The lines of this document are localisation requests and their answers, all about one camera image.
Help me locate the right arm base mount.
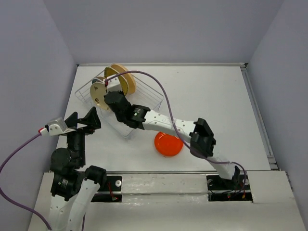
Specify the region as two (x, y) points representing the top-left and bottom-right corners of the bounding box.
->
(206, 174), (253, 202)

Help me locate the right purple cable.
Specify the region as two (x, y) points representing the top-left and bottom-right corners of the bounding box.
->
(103, 71), (248, 195)

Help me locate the purple cable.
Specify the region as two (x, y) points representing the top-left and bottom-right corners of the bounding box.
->
(0, 128), (86, 231)
(103, 71), (248, 195)

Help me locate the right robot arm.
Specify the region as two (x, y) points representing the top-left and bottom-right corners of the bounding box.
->
(104, 91), (240, 184)

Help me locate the small cream plate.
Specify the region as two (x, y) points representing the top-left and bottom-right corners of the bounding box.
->
(90, 81), (109, 110)

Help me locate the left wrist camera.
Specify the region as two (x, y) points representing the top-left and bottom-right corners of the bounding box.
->
(47, 117), (68, 136)

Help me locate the orange plate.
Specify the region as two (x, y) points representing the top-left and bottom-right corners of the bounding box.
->
(154, 132), (183, 157)

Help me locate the white wire dish rack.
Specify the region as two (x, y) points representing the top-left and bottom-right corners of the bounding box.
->
(75, 65), (164, 138)

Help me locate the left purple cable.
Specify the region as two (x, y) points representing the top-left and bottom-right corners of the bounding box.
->
(0, 128), (86, 231)

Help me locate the white green-rimmed plate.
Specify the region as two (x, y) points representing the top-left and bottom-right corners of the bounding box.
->
(91, 77), (105, 84)

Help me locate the tan round plate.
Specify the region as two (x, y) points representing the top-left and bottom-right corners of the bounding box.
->
(110, 64), (136, 94)

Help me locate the woven bamboo tray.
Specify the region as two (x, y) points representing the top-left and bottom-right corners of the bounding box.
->
(103, 66), (129, 96)

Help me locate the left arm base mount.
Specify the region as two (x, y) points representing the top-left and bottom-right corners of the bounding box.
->
(91, 175), (122, 203)

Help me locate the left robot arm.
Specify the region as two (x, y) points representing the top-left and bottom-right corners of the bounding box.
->
(46, 107), (107, 231)

